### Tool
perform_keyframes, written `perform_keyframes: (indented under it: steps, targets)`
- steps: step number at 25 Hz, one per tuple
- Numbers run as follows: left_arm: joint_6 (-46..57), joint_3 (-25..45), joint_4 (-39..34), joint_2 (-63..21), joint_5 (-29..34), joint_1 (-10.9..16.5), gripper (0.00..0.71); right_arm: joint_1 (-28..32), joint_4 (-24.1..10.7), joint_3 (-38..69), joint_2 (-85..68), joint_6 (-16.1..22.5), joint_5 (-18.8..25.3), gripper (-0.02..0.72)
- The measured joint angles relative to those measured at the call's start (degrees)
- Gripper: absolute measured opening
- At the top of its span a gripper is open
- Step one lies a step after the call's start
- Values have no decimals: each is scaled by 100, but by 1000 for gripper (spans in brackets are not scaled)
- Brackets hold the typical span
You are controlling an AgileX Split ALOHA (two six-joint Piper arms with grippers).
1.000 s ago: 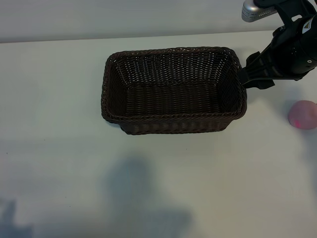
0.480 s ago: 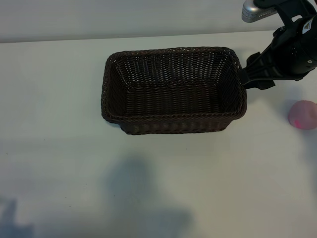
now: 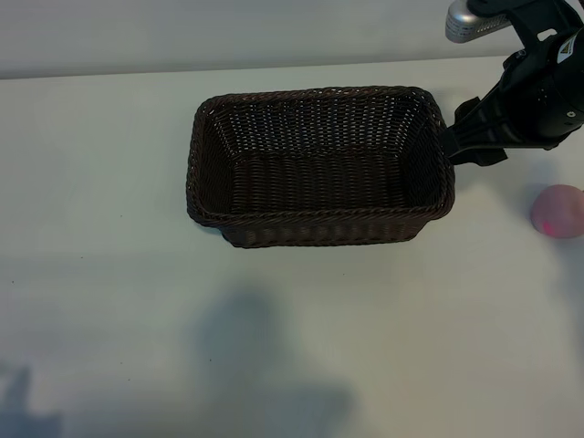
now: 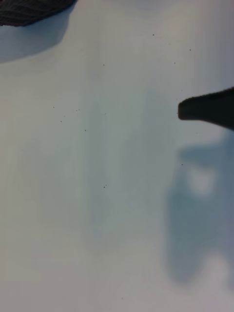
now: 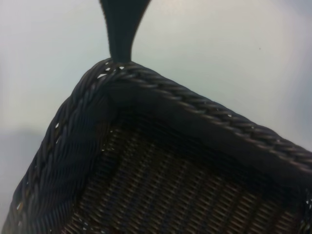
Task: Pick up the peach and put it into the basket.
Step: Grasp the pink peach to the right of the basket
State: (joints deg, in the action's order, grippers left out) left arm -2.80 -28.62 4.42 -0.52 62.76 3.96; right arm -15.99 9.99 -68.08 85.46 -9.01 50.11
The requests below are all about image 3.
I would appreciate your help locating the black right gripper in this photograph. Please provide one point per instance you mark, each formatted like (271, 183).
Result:
(543, 102)

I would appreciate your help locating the pink peach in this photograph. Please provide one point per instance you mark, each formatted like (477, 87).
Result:
(559, 212)

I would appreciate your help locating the dark brown wicker basket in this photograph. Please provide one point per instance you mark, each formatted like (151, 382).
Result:
(319, 191)

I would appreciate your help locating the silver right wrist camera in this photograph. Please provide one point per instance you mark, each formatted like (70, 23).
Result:
(465, 20)

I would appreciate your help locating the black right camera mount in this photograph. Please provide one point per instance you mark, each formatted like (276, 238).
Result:
(536, 25)

